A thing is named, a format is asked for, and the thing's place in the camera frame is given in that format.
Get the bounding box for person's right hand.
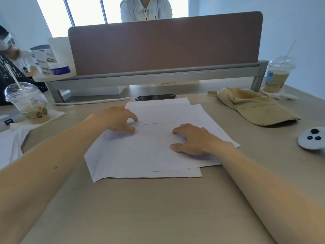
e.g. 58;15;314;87
170;123;233;157

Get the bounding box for person's left hand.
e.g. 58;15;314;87
97;106;139;134

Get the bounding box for large white paper sheet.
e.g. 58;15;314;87
84;122;222;183

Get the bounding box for person's right forearm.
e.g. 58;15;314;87
216;142;325;244

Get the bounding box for person's left forearm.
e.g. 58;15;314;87
0;114;105;244

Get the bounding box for grey desk riser shelf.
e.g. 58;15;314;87
46;60;269;104

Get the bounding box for white paper napkin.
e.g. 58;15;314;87
9;110;66;130

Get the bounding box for khaki baseball cap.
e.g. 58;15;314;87
208;87;302;127

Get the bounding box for white tub blue label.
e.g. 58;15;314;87
47;62;71;76

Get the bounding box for brown desk divider panel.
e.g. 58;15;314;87
68;11;263;76

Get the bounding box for clear plastic cup yellow print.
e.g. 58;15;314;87
4;82;51;124

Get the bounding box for plain white box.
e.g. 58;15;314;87
48;36;74;72

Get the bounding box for white printed carton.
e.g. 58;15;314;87
30;48;56;74

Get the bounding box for stack of white papers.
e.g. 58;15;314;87
0;128;34;171

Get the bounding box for clear plastic cup blue label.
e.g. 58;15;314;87
264;56;297;94

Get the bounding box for window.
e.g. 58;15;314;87
35;0;190;38

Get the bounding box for white drinking straw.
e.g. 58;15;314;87
5;64;22;90

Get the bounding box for white handheld controller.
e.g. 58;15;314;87
297;127;325;152

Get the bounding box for clear drinking straw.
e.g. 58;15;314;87
284;40;297;62

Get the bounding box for white power cable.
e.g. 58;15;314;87
54;97;139;106

